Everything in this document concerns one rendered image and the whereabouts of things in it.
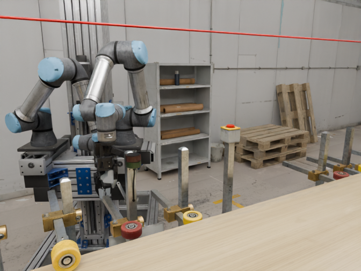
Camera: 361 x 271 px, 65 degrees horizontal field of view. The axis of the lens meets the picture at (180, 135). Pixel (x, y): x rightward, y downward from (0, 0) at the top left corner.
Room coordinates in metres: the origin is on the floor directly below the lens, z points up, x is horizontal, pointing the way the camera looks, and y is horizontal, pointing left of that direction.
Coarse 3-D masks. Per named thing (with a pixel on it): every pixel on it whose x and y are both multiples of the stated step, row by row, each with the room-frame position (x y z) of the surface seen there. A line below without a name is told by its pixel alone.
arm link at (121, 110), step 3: (114, 105) 1.23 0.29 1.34; (117, 105) 1.24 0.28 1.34; (120, 105) 1.27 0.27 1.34; (117, 108) 1.21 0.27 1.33; (120, 108) 1.24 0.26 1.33; (123, 108) 1.27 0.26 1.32; (117, 111) 1.19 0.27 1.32; (120, 111) 1.22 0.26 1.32; (123, 111) 1.24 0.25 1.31; (120, 114) 1.21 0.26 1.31; (123, 114) 1.24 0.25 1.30; (120, 117) 1.21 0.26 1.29; (123, 117) 1.26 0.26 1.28; (117, 120) 1.19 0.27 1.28
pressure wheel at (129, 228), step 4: (124, 224) 1.00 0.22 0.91; (128, 224) 1.00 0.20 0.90; (132, 224) 0.99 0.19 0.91; (136, 224) 1.00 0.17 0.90; (140, 224) 1.00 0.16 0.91; (124, 228) 0.97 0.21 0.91; (128, 228) 0.98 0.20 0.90; (132, 228) 0.98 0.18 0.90; (136, 228) 0.97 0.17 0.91; (140, 228) 0.97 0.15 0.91; (124, 232) 0.95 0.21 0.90; (128, 232) 0.95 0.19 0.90; (132, 232) 0.95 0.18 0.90; (136, 232) 0.96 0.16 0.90; (140, 232) 0.97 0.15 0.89; (124, 236) 0.96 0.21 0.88; (128, 236) 0.95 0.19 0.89; (132, 236) 0.95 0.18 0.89; (136, 236) 0.96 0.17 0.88
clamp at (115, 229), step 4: (140, 216) 1.12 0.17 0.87; (120, 220) 1.09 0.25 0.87; (124, 220) 1.09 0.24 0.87; (128, 220) 1.09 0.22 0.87; (136, 220) 1.09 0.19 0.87; (140, 220) 1.10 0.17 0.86; (112, 224) 1.06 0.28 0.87; (116, 224) 1.06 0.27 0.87; (120, 224) 1.06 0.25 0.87; (112, 228) 1.05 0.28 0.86; (116, 228) 1.05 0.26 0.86; (120, 228) 1.05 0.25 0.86; (112, 232) 1.05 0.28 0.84; (116, 232) 1.05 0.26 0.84; (120, 232) 1.05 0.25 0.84; (116, 236) 1.05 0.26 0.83
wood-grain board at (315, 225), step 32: (320, 192) 1.30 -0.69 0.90; (352, 192) 1.30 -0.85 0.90; (192, 224) 1.01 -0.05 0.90; (224, 224) 1.01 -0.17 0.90; (256, 224) 1.01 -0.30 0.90; (288, 224) 1.01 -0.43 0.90; (320, 224) 1.01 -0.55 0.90; (352, 224) 1.01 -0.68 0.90; (96, 256) 0.81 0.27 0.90; (128, 256) 0.81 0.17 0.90; (160, 256) 0.81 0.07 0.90; (192, 256) 0.81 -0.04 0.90; (224, 256) 0.81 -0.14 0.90; (256, 256) 0.81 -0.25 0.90; (288, 256) 0.81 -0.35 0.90; (320, 256) 0.81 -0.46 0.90; (352, 256) 0.81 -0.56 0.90
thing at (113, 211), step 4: (104, 196) 1.34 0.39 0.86; (108, 196) 1.34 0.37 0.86; (104, 200) 1.31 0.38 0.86; (108, 200) 1.30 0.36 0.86; (108, 204) 1.25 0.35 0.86; (112, 204) 1.25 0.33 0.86; (108, 208) 1.25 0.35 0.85; (112, 208) 1.22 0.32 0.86; (116, 208) 1.22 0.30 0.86; (112, 212) 1.18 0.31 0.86; (116, 212) 1.18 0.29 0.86; (112, 216) 1.18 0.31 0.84; (116, 216) 1.14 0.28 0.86; (120, 216) 1.14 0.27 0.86; (128, 240) 0.97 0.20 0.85
